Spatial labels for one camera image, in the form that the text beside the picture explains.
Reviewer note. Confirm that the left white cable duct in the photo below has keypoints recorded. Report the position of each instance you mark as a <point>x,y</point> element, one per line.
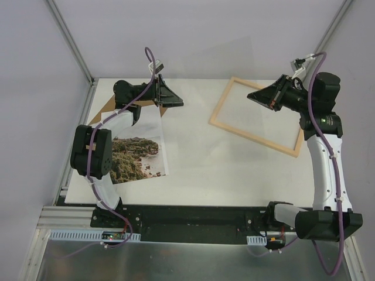
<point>92,236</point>

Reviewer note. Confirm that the right white cable duct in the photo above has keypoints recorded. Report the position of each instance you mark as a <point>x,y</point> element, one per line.
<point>256,241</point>

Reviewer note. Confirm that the white cable duct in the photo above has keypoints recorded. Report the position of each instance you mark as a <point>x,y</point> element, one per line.
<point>92,236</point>
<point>256,241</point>

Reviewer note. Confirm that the right aluminium corner post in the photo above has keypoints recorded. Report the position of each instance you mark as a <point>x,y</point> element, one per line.
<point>315,59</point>

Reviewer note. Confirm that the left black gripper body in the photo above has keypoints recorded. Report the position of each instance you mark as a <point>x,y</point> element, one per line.
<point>159,91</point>

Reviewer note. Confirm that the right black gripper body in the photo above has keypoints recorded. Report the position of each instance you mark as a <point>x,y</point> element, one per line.
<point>279,95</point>

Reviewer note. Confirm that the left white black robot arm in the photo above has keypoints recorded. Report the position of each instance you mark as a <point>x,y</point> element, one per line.
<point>91,154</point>

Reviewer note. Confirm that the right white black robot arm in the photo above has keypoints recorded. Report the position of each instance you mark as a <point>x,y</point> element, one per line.
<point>331,217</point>

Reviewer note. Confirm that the brown backing board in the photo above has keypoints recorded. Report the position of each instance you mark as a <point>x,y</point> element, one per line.
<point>110,106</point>

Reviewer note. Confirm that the light wooden picture frame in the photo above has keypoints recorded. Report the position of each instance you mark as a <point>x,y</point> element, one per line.
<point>236,114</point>

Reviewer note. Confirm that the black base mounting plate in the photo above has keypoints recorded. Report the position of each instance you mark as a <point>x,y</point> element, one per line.
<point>189,224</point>

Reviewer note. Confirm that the aluminium corner post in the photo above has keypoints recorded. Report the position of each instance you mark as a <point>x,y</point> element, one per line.
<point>68,38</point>
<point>315,59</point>

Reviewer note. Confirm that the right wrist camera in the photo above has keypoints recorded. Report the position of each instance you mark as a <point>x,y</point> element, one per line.
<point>298,68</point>

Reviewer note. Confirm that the landscape photo print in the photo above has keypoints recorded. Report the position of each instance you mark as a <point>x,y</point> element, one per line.
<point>138,151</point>

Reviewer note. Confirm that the left aluminium corner post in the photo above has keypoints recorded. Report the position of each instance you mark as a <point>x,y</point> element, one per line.
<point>68,38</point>

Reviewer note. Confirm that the aluminium front rail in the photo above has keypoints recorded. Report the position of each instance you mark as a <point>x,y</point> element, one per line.
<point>62,217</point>

